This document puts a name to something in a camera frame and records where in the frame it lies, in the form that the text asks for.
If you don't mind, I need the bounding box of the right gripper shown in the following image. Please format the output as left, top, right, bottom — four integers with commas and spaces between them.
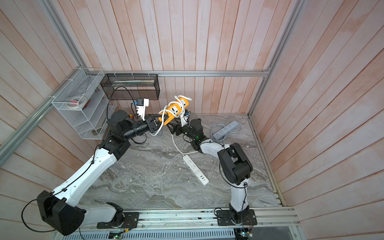
167, 118, 197, 143

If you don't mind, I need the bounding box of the yellow power strip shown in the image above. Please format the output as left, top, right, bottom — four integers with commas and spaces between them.
159, 95, 192, 126

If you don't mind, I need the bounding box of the white power strip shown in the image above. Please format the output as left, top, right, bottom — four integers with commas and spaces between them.
183, 155, 209, 186

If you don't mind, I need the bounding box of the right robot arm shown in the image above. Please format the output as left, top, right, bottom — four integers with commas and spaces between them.
168, 119, 253, 225

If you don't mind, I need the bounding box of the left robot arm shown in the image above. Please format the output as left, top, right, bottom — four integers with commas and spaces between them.
37, 110, 162, 236

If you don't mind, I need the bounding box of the grey power strip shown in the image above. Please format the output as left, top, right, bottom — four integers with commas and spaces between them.
211, 121, 241, 142

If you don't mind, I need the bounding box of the tape roll on shelf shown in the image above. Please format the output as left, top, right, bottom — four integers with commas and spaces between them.
65, 96, 86, 109

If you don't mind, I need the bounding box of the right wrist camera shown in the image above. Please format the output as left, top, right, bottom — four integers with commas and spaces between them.
180, 112, 191, 127

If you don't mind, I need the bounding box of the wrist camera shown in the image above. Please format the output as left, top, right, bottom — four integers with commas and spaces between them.
180, 112, 191, 127
134, 98, 149, 121

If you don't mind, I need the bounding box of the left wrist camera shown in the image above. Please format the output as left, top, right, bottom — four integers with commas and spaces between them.
134, 98, 149, 121

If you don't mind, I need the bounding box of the black mesh wall basket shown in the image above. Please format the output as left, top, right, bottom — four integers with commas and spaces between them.
101, 73, 160, 101

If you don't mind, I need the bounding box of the white wire mesh shelf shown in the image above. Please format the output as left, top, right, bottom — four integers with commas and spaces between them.
52, 68, 117, 140

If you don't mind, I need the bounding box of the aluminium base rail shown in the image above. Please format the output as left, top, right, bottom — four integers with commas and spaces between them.
52, 207, 306, 240

